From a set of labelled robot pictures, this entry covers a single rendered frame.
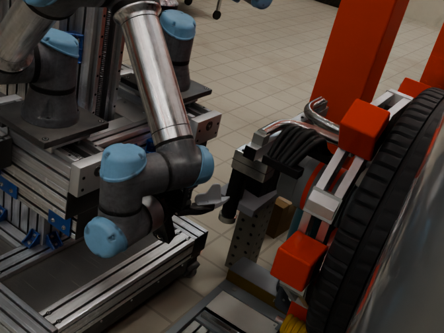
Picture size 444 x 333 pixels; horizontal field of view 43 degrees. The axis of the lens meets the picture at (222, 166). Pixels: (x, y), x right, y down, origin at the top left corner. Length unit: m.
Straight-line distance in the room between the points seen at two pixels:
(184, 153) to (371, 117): 0.37
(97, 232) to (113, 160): 0.13
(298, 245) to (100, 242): 0.39
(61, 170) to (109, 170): 0.56
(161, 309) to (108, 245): 1.23
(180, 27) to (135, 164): 0.92
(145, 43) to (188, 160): 0.23
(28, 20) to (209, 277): 1.48
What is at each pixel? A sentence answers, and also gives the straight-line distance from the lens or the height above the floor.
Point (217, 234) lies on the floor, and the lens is 2.64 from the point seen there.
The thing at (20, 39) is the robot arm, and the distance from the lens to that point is 1.27.
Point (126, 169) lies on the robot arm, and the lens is 0.94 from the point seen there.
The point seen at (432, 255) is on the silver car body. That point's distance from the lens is 0.33.
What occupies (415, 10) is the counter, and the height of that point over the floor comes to 0.13.
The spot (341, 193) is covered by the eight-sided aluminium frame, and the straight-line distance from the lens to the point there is 1.15.
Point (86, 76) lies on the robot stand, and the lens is 1.72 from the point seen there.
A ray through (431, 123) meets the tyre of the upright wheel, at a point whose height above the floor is 1.15.
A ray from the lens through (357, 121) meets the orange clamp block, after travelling 1.11.
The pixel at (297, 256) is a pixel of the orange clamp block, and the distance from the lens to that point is 1.11.
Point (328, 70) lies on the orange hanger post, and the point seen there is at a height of 1.01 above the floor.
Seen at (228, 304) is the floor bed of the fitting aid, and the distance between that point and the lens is 2.17.
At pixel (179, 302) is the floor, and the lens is 2.24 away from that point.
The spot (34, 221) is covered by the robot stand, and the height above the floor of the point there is 0.30.
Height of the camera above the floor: 1.52
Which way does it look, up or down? 28 degrees down
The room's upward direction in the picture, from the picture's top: 14 degrees clockwise
